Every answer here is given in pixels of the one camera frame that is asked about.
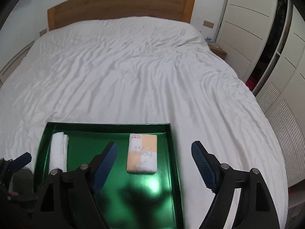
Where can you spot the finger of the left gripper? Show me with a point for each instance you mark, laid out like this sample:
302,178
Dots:
20,162

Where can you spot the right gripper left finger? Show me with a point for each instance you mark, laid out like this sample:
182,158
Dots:
100,167

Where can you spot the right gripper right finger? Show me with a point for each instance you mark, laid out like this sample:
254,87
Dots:
210,169

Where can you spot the white textured towel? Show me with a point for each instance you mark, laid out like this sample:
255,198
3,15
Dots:
58,152

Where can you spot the beige white tissue pack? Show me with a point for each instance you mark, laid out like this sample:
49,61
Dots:
142,154

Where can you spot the grey jar with brown lid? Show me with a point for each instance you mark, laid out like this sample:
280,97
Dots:
22,182

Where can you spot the green rectangular tray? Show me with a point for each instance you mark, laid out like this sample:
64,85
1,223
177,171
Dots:
126,200

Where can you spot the white bed sheet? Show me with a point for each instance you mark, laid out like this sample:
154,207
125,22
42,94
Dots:
144,70

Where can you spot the right wooden nightstand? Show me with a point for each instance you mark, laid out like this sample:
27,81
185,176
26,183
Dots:
217,50

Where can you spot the white wardrobe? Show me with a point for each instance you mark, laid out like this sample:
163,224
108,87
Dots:
264,44

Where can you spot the wooden headboard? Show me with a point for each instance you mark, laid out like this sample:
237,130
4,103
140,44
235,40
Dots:
73,11

